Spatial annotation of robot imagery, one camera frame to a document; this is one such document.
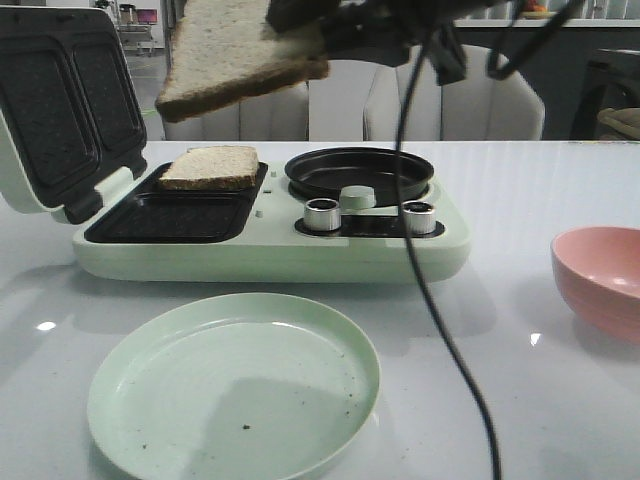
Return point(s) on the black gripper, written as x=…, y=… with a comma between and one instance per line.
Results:
x=383, y=32

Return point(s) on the bread slice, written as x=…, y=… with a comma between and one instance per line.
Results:
x=212, y=168
x=226, y=51

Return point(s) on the pink bowl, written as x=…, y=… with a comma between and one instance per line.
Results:
x=596, y=271

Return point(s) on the green breakfast maker lid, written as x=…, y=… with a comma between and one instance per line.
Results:
x=71, y=126

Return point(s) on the green breakfast maker base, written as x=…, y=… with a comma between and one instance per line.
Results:
x=256, y=234

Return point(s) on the white refrigerator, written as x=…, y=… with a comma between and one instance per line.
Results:
x=336, y=107

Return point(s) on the right grey chair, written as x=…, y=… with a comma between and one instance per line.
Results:
x=476, y=108

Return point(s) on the grey chair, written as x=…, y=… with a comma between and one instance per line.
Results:
x=476, y=108
x=279, y=116

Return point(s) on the fruit plate on counter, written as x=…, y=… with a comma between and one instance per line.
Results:
x=536, y=10

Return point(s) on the left grey chair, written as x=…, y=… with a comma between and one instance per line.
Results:
x=279, y=116

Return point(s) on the black round frying pan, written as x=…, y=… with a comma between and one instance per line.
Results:
x=392, y=176

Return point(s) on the grey counter with white top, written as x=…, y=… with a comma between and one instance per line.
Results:
x=556, y=72

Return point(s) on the right silver control knob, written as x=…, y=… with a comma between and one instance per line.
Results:
x=419, y=217

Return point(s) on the silver control knob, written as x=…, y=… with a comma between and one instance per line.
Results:
x=419, y=217
x=322, y=215

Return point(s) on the left silver control knob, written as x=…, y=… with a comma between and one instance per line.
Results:
x=322, y=215

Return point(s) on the dark washing machine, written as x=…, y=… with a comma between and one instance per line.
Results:
x=611, y=80

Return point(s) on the light green plate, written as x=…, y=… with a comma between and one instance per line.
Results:
x=239, y=386

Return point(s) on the green pan handle knob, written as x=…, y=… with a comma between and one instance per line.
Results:
x=357, y=197

